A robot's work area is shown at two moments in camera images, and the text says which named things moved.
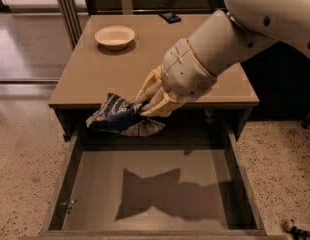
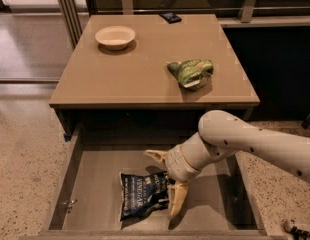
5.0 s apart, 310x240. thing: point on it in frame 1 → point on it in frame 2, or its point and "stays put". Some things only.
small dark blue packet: (170, 17) stays put
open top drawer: (172, 183) stays put
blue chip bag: (120, 116) → (141, 195)
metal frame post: (67, 4) stays put
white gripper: (185, 71) → (177, 163)
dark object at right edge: (309, 121) stays put
